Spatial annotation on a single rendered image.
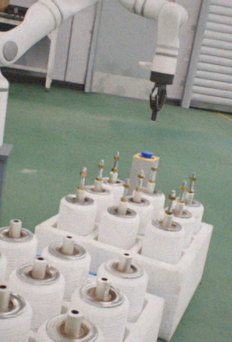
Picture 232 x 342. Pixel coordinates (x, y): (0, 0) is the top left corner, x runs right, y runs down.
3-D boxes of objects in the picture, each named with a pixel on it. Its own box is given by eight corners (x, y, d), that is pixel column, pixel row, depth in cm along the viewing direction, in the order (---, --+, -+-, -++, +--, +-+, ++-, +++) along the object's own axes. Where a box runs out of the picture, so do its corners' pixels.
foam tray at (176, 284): (26, 290, 128) (35, 226, 123) (87, 242, 164) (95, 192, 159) (168, 342, 116) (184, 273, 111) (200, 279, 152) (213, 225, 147)
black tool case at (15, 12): (6, 14, 569) (7, 5, 567) (42, 21, 581) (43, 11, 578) (7, 14, 537) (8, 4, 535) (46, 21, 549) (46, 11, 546)
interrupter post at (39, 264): (28, 276, 84) (31, 259, 83) (35, 271, 86) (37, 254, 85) (41, 280, 83) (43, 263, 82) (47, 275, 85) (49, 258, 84)
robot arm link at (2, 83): (-28, 26, 135) (-34, 89, 139) (-5, 31, 130) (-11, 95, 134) (-3, 31, 143) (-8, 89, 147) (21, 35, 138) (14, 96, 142)
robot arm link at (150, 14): (192, 10, 152) (154, -5, 156) (184, 6, 144) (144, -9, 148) (184, 33, 154) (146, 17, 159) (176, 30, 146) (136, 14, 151)
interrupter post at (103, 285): (91, 298, 80) (95, 280, 80) (97, 292, 83) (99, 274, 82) (105, 302, 80) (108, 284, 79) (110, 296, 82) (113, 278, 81)
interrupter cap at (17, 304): (-38, 310, 71) (-37, 306, 71) (-8, 288, 78) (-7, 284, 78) (9, 326, 69) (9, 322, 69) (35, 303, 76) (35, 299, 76)
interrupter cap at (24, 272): (7, 278, 82) (7, 274, 82) (29, 262, 89) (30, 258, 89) (47, 292, 80) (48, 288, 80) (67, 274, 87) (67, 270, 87)
